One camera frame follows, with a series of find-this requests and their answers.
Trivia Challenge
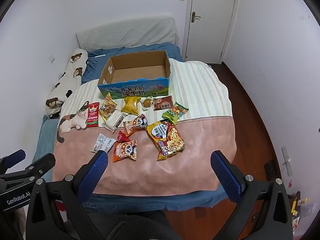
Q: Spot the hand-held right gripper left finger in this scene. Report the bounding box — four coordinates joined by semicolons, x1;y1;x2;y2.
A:
26;150;109;240

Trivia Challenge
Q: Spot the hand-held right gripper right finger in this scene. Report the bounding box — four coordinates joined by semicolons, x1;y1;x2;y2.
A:
211;150;293;240

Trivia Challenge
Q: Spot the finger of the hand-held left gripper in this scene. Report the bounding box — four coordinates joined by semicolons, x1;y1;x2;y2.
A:
0;149;26;173
0;153;56;183

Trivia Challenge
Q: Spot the white printed packet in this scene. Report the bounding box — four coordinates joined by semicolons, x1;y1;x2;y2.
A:
90;133;116;153

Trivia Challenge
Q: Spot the yellow orange snack packet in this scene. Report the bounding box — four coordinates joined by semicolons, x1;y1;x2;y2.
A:
99;92;118;122

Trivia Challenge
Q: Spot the yellow instant noodle packet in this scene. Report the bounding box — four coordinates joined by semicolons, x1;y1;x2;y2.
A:
145;120;187;161

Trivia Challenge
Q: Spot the blue printed cardboard box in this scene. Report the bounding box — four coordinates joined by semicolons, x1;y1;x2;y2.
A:
97;50;172;100

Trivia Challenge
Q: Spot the orange panda snack packet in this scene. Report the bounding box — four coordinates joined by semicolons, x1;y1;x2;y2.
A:
113;140;138;163
123;114;148;137

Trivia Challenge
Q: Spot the black floor box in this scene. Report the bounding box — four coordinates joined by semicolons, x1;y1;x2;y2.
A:
264;162;277;178

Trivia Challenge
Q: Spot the white bar wrapper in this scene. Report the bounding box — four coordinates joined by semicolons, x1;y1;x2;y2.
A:
102;112;128;131

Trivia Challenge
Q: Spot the cat printed blanket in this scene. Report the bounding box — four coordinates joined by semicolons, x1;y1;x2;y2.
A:
56;59;238;197

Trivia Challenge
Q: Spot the yellow chip packet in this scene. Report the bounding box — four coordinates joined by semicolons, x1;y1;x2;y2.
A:
121;96;140;115

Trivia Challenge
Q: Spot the pile of small colourful things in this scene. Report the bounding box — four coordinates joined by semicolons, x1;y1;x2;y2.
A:
287;179;314;232

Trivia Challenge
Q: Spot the green candy packet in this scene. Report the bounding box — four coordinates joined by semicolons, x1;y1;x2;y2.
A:
162;101;190;125

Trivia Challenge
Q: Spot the clear packed brown egg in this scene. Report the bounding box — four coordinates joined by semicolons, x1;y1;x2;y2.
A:
140;97;154;110

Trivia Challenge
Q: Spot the brown snack packet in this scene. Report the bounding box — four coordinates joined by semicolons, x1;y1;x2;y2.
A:
152;95;173;111

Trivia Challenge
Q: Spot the bear print pillow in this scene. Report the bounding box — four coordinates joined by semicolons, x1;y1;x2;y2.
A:
45;48;89;118

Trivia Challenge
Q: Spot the grey padded headboard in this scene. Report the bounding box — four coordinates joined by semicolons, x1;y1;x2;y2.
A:
76;16;179;52

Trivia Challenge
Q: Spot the white door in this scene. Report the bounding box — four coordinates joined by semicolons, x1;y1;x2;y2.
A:
184;0;242;65

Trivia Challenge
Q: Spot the white wall socket strip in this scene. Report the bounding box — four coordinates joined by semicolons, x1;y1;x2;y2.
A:
281;144;293;177

